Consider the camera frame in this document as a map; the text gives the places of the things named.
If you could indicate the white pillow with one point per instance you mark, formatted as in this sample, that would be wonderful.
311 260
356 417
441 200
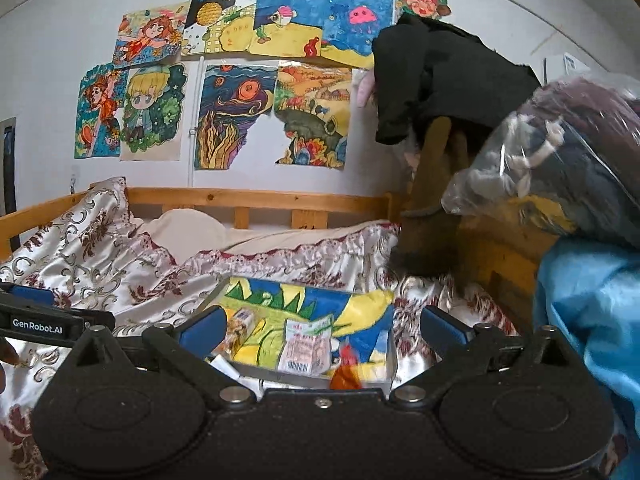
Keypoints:
185 230

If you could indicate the fish drawing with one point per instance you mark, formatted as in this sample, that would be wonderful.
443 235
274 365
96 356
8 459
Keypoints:
287 15

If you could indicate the blue plastic bag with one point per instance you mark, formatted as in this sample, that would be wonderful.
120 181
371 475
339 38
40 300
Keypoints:
590 300

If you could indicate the brown plush toy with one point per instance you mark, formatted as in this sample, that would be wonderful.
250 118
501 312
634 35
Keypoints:
432 200

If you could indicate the swirling night sky drawing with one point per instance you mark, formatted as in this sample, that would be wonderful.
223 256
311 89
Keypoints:
230 115

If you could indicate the orange-haired girl drawing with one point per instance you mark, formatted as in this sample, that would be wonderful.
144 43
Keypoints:
150 35

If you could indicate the wooden bed frame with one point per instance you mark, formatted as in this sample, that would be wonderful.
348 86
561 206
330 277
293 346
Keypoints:
240 202

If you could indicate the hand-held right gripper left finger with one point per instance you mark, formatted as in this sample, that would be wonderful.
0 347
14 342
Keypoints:
202 331

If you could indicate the orange candy packet red top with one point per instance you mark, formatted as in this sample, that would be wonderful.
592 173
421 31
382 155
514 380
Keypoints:
350 374

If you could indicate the blonde figure drawing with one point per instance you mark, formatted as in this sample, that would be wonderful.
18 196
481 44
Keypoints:
150 110

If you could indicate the round cracker packet red print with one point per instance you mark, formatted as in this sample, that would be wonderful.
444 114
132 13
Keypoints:
302 346

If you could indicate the grey tray with painted bottom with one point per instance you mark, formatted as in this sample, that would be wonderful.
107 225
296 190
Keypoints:
310 310

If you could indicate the clear plastic bag of clothes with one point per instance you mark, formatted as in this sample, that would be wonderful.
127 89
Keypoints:
560 160

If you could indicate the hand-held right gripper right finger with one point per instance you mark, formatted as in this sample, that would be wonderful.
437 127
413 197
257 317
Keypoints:
442 331

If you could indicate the orange biscuit packet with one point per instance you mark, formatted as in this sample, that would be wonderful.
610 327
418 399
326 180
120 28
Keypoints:
241 329

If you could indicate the black cloth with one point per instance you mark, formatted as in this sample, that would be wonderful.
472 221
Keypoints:
440 75

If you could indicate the dark door frame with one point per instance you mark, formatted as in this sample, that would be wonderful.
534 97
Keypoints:
7 165

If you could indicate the pineapple drawing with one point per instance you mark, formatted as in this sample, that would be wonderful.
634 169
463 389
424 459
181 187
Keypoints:
215 15

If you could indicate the landscape drawing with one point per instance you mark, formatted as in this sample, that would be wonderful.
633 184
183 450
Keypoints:
312 115

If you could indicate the pink jellyfish drawing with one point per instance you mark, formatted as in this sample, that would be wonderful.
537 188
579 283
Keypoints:
355 20

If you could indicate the red-haired face drawing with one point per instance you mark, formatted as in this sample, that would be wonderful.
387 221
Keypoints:
422 0

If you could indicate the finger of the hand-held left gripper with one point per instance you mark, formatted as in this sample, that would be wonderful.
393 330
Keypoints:
30 294

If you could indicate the tall orange-haired figure drawing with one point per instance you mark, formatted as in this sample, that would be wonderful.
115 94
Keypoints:
100 110

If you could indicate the floral satin blanket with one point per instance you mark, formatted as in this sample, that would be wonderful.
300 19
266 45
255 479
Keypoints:
100 255

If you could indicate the white wall sign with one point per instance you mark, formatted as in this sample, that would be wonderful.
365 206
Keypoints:
567 67

